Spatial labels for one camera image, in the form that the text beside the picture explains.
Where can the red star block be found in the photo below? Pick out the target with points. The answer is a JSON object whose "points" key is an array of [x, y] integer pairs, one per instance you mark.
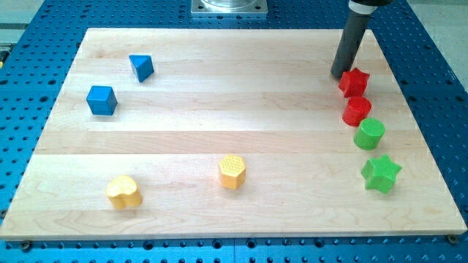
{"points": [[353, 83]]}

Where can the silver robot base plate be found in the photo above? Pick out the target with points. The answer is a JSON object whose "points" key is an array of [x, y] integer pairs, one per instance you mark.
{"points": [[228, 8]]}

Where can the blue perforated metal table plate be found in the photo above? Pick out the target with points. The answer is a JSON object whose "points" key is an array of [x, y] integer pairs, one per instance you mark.
{"points": [[38, 65]]}

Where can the yellow hexagon block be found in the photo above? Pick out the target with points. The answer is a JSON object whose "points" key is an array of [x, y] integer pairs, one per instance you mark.
{"points": [[232, 171]]}

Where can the green star block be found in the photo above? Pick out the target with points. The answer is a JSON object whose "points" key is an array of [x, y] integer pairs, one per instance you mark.
{"points": [[380, 173]]}

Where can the red cylinder block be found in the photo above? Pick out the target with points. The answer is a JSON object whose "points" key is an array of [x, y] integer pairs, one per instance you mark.
{"points": [[356, 110]]}

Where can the light wooden board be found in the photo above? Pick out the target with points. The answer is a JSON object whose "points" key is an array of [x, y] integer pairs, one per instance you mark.
{"points": [[265, 95]]}

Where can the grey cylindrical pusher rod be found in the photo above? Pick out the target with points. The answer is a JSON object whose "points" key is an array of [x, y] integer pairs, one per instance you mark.
{"points": [[352, 35]]}

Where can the yellow heart block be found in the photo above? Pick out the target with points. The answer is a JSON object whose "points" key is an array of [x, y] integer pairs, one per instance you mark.
{"points": [[123, 192]]}

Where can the blue triangle block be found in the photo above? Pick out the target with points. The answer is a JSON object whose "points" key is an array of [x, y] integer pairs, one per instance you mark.
{"points": [[142, 66]]}

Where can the green cylinder block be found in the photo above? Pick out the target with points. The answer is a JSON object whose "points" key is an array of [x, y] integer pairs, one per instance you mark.
{"points": [[369, 133]]}

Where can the blue cube block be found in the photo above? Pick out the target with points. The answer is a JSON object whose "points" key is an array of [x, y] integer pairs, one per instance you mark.
{"points": [[101, 100]]}

